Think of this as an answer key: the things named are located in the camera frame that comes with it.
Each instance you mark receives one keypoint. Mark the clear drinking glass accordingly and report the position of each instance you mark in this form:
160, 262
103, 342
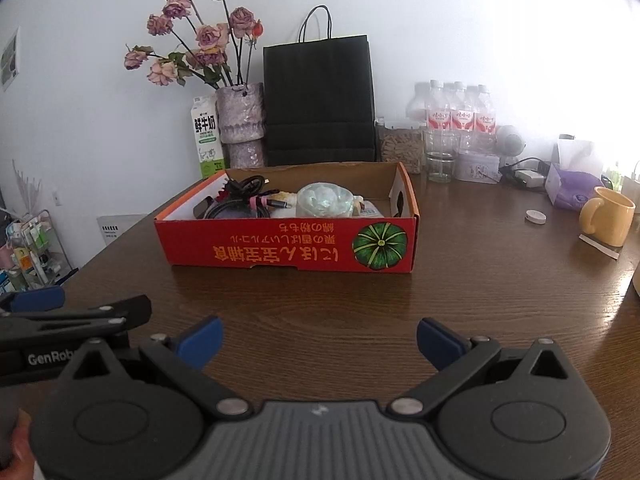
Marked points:
440, 160

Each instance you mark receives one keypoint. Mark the clear jar of seeds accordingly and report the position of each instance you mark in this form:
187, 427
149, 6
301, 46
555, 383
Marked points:
400, 147

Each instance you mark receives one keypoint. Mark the wall poster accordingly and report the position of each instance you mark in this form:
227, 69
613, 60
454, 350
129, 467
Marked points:
9, 60

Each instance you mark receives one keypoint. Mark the white paper strip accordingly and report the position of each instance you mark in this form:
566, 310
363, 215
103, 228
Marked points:
597, 249

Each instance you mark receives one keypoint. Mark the purple textured vase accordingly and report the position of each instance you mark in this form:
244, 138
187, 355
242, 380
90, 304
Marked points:
240, 120

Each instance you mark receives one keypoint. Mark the white printed tin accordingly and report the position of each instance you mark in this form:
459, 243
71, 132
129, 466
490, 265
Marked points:
477, 167

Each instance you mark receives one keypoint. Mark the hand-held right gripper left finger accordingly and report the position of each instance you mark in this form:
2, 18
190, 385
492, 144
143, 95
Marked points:
200, 342

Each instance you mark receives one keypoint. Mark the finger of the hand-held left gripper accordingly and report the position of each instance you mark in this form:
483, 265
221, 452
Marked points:
40, 299
75, 317

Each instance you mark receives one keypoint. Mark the white round device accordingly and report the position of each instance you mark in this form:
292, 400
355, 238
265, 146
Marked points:
510, 140

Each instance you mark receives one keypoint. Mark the white round lid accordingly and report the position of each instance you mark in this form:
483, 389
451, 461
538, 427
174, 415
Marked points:
535, 215

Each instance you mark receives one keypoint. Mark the white flat box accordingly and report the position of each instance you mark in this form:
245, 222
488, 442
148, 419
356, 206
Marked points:
374, 209

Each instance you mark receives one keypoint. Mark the person's left hand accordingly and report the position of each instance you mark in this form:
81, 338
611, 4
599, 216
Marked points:
22, 440

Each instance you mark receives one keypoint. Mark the dried pink rose bouquet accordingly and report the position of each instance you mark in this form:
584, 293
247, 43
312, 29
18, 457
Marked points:
200, 45

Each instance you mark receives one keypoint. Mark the black paper bag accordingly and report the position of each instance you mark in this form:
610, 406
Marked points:
320, 100

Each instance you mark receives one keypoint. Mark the yellow mug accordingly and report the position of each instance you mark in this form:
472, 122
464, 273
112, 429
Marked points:
612, 217

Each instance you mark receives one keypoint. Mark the purple tissue box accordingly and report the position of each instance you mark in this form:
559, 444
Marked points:
572, 185

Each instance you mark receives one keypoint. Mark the red cardboard box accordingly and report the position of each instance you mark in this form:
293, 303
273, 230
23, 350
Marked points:
280, 252

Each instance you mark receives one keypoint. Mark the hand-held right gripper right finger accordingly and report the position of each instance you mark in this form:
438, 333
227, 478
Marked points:
440, 342

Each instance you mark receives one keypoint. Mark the white dried branch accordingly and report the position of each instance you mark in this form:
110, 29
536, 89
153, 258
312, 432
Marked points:
30, 185

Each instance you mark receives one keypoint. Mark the pale green mesh bath sponge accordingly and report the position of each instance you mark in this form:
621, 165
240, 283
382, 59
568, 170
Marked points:
325, 200

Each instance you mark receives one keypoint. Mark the green white milk carton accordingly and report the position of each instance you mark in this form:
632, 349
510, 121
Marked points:
206, 140

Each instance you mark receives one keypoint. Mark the small wall outlet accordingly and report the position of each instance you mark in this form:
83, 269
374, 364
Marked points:
58, 197

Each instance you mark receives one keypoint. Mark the dark brown case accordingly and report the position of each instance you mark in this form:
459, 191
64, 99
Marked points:
201, 209

